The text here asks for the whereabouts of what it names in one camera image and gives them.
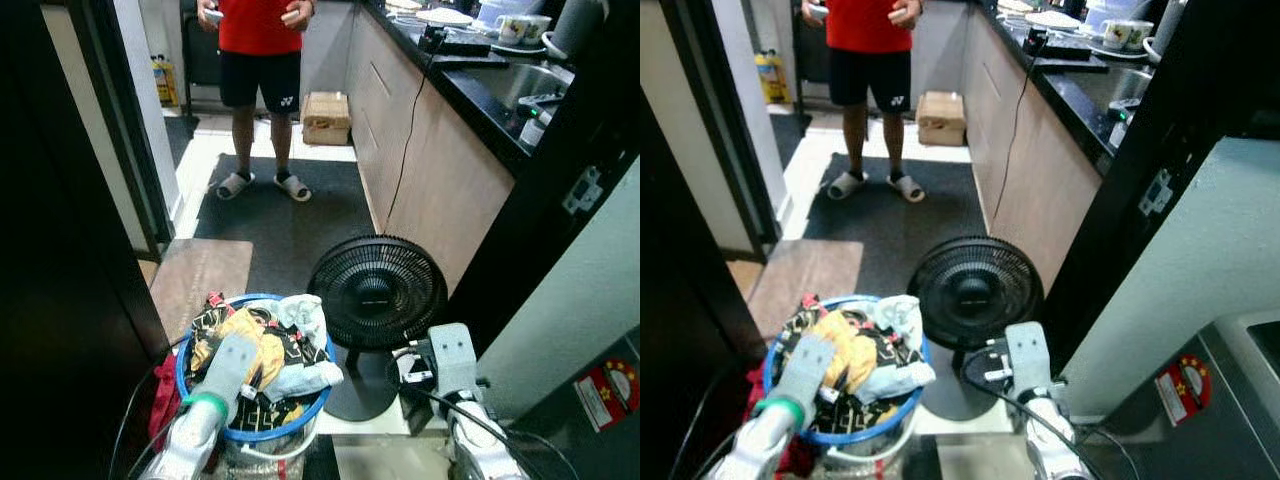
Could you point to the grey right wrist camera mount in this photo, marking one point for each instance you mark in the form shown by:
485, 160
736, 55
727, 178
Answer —
1029, 356
453, 358

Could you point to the wooden kitchen counter cabinet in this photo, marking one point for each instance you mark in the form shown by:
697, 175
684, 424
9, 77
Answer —
1040, 170
430, 170

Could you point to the silver door strike plate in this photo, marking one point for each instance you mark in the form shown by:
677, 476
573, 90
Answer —
1157, 192
583, 190

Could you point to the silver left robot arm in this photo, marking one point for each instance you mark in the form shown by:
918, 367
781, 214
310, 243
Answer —
750, 452
185, 442

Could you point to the blue laundry basket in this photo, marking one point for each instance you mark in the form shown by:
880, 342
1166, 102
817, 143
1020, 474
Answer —
300, 420
880, 432

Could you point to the grey washing machine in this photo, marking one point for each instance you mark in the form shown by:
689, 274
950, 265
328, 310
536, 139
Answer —
560, 452
1215, 430

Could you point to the patterned white mug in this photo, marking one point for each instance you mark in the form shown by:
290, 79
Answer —
1126, 35
522, 30

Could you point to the brown floor mat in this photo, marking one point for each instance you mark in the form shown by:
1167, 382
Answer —
200, 280
805, 280

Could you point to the red warning sticker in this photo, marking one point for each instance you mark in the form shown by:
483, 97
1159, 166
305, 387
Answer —
1182, 390
608, 395

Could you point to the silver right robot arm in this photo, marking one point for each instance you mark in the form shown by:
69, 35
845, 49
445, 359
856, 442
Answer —
1056, 446
482, 442

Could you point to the white pot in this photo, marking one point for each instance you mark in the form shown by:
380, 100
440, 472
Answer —
505, 8
1115, 10

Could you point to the green capped bottle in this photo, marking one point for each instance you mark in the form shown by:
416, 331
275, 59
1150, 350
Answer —
537, 125
1122, 125

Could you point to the steel kitchen sink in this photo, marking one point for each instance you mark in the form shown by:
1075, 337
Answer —
525, 85
1122, 88

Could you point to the brown cardboard box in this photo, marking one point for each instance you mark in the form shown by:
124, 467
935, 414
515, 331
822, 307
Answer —
941, 118
326, 118

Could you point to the black countertop device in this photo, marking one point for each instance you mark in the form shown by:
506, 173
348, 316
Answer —
1068, 48
458, 43

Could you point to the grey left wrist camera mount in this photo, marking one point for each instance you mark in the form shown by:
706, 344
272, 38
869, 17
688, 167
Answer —
810, 368
232, 365

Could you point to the black floor fan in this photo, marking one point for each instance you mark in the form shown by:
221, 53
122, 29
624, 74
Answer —
377, 292
975, 292

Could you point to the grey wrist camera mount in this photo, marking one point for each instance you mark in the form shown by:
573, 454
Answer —
1029, 356
810, 368
232, 365
453, 358

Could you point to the white cloth garment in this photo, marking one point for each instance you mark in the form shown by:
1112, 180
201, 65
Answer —
895, 380
305, 378

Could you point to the yellow plastic bottle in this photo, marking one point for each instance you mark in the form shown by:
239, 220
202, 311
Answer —
164, 82
771, 78

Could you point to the dark grey floor mat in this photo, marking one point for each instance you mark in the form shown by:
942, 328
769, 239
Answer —
290, 225
900, 220

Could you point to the white plate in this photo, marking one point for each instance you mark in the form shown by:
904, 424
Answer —
1052, 19
444, 16

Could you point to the black door frame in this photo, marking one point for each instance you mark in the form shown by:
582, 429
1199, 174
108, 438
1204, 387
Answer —
545, 200
1130, 260

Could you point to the grey kettle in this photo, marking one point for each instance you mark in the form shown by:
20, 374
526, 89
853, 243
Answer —
1165, 30
572, 28

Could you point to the yellow garment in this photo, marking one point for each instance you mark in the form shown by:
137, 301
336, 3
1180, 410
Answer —
850, 350
262, 345

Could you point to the black patterned garment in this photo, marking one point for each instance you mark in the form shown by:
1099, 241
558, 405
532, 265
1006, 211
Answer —
265, 412
850, 412

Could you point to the person in red shirt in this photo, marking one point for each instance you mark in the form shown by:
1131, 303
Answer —
258, 30
866, 30

